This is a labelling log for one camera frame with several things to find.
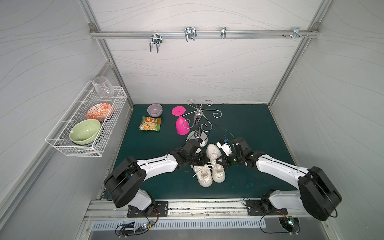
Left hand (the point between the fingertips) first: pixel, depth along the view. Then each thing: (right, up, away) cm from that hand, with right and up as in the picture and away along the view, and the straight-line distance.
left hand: (211, 161), depth 81 cm
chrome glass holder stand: (-5, +20, -7) cm, 22 cm away
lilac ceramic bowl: (-40, +30, +30) cm, 58 cm away
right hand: (+3, 0, +2) cm, 4 cm away
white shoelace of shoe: (-7, -4, -1) cm, 8 cm away
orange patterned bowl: (-54, +27, -10) cm, 62 cm away
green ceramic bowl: (-56, +18, -19) cm, 62 cm away
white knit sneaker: (-4, -6, -2) cm, 8 cm away
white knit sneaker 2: (+4, -5, -4) cm, 7 cm away
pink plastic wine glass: (-16, +19, +4) cm, 26 cm away
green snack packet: (-43, +20, +25) cm, 54 cm away
